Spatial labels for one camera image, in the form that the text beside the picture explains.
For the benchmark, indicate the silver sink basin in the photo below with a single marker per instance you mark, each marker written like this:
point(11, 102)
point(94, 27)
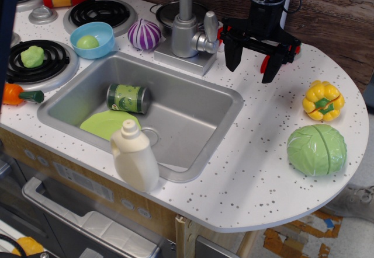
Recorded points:
point(186, 120)

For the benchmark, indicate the yellow bell pepper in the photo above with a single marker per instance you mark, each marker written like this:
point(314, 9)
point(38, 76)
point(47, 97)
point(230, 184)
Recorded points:
point(323, 101)

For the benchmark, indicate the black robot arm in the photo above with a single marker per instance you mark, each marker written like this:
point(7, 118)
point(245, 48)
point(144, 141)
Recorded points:
point(266, 13)

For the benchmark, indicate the green lettuce piece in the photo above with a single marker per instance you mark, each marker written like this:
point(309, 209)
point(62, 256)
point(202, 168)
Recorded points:
point(32, 57)

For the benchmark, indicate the green pea can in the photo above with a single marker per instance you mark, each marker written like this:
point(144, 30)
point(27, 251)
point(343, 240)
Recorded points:
point(134, 99)

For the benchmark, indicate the purple striped onion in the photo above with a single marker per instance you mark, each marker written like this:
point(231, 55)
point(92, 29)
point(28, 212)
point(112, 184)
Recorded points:
point(144, 34)

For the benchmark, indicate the light green plate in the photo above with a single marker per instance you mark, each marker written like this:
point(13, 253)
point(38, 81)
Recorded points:
point(105, 123)

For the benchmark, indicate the silver toy faucet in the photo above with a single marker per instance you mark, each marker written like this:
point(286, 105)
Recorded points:
point(188, 48)

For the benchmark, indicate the green cabbage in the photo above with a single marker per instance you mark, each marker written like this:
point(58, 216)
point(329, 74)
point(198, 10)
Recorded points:
point(317, 150)

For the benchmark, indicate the green ball in bowl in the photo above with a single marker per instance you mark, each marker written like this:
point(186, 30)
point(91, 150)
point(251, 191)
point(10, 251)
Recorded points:
point(87, 42)

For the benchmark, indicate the back right stove burner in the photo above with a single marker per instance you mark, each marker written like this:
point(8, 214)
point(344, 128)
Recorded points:
point(118, 14)

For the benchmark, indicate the grey stove knob left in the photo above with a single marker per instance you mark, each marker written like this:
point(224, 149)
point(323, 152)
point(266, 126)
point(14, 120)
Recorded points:
point(15, 39)

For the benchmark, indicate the light blue bowl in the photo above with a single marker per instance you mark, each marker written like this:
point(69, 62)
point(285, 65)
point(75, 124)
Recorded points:
point(103, 32)

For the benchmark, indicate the grey support pole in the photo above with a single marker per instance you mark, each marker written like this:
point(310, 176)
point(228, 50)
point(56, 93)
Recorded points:
point(284, 14)

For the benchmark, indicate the yellow object with black cable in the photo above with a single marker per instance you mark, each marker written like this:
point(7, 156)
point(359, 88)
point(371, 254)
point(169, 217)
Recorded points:
point(28, 244)

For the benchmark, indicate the black pot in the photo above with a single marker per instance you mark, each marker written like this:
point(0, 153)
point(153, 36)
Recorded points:
point(165, 15)

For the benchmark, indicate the red chili pepper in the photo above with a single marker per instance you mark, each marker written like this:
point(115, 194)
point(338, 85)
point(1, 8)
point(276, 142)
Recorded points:
point(264, 64)

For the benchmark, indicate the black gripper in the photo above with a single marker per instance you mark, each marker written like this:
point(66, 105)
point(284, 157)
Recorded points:
point(238, 34)

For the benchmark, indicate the cream detergent bottle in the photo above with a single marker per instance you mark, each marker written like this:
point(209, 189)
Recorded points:
point(134, 159)

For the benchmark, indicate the silver oven door handle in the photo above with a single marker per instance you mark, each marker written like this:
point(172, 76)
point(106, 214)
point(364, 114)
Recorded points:
point(82, 231)

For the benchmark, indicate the grey stove knob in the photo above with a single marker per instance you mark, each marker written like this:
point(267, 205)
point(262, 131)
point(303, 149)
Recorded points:
point(15, 39)
point(42, 15)

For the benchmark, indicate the orange toy carrot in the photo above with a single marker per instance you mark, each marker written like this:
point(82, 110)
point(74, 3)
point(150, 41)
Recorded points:
point(15, 95)

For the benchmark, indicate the front left stove burner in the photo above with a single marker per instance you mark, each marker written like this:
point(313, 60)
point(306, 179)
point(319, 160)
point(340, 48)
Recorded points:
point(60, 64)

